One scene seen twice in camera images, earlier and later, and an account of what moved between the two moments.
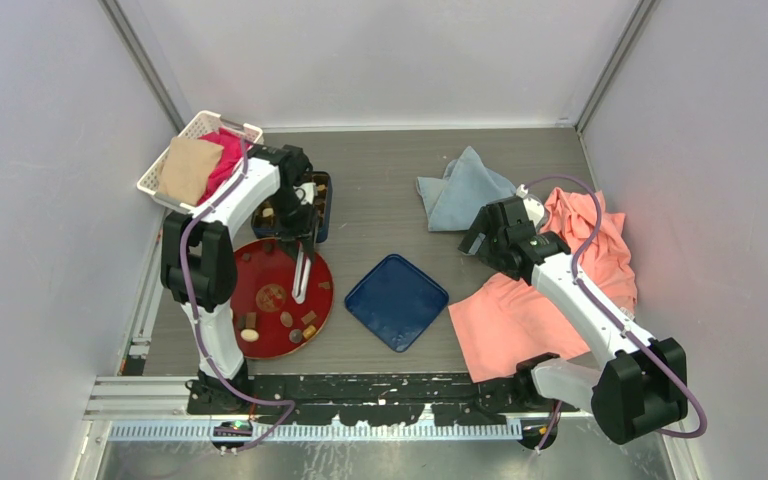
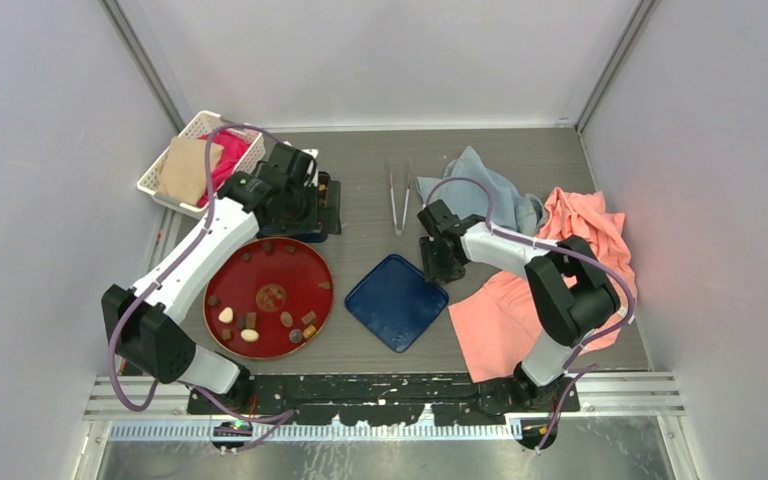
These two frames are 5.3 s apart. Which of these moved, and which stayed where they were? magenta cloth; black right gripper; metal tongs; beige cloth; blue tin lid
Moved: metal tongs; black right gripper
Stayed: magenta cloth; blue tin lid; beige cloth
